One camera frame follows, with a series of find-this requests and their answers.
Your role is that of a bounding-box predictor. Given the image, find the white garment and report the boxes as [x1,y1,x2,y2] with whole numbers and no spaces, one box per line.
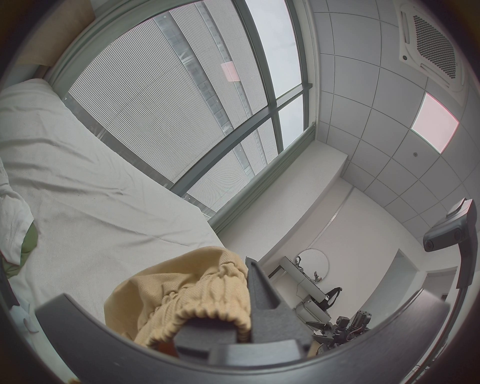
[0,157,35,267]

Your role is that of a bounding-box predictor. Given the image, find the square ceiling light panel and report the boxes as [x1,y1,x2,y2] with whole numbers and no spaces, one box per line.
[410,93,460,154]

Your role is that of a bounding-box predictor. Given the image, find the round wall mirror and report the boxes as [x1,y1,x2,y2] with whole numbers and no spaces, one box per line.
[298,248,330,283]

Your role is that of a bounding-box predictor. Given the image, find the white ceiling air conditioner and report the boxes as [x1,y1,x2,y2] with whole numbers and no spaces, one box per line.
[397,4,469,94]

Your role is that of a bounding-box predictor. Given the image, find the window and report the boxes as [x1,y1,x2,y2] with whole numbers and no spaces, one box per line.
[45,0,314,222]

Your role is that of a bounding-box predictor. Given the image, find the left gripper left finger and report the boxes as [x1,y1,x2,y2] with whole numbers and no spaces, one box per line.
[173,317,239,361]

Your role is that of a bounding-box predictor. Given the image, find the tan shorts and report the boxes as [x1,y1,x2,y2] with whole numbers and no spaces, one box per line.
[104,245,252,351]

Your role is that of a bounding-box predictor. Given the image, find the bed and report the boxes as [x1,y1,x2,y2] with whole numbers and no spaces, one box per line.
[0,0,227,376]

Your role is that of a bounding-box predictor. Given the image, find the grey console table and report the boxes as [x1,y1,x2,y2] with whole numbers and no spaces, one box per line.
[268,256,328,301]

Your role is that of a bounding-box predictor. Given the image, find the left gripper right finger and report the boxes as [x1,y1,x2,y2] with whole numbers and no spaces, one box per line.
[208,257,314,367]

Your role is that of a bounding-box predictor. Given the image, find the green garment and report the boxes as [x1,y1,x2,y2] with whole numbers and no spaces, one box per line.
[0,221,39,279]

